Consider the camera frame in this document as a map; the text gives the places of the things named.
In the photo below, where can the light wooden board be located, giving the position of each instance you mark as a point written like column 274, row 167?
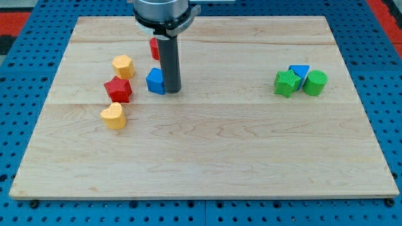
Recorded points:
column 225, row 136

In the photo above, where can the red star block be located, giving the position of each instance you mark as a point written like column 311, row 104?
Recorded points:
column 118, row 89

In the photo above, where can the blue triangle block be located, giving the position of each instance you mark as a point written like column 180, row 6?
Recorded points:
column 301, row 71

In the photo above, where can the green star block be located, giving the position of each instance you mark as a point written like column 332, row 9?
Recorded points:
column 286, row 82

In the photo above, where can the yellow hexagon block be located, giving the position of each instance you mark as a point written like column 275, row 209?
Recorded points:
column 123, row 66

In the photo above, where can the red circle block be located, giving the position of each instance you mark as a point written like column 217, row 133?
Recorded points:
column 153, row 44

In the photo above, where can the green cylinder block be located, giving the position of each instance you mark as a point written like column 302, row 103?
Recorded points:
column 315, row 82

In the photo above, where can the yellow heart block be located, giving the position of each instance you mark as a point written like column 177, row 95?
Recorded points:
column 114, row 116

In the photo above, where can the grey cylindrical pointer rod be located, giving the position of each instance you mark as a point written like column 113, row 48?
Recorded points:
column 170, row 64

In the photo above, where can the blue cube block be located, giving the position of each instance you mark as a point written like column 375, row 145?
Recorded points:
column 154, row 81

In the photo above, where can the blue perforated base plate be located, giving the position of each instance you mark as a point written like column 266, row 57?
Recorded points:
column 31, row 63

